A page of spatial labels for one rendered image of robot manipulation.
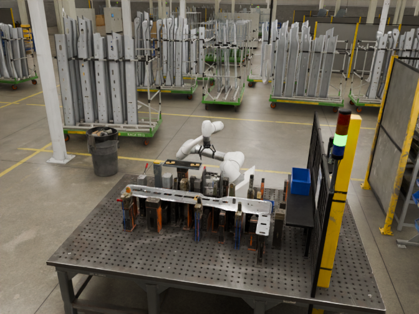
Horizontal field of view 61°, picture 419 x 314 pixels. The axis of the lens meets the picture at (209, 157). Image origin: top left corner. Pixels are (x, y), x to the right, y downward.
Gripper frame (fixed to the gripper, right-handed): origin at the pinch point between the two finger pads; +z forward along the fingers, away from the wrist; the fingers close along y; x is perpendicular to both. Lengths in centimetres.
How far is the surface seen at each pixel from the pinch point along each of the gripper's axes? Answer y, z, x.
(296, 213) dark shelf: 50, 10, -115
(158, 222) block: -60, 28, -74
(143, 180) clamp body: -70, 4, -34
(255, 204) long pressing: 24, 12, -89
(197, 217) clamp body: -28, 17, -91
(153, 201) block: -64, 7, -73
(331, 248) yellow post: 52, 10, -165
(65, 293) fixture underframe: -143, 76, -90
